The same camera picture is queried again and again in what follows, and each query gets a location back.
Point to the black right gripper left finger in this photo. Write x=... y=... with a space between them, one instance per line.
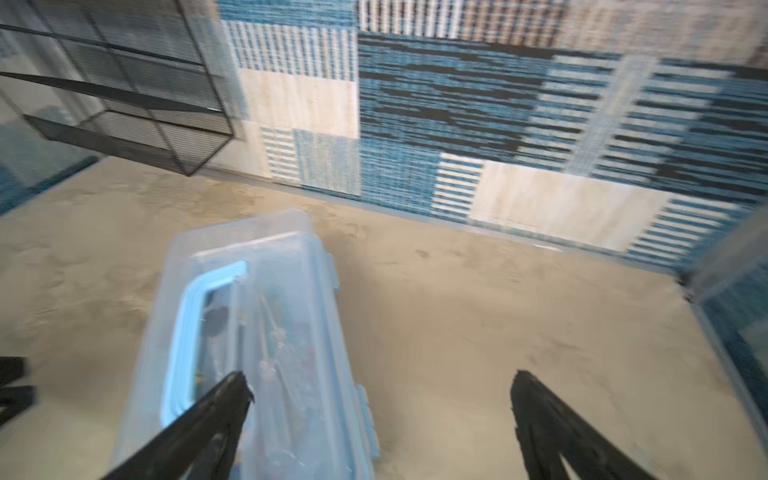
x=201 y=443

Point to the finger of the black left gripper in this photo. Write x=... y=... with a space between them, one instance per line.
x=12 y=369
x=15 y=400

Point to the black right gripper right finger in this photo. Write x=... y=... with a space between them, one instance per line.
x=552 y=435

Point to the blue toolbox with clear lid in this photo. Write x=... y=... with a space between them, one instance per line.
x=255 y=295

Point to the black mesh shelf rack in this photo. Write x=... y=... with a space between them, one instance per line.
x=146 y=81

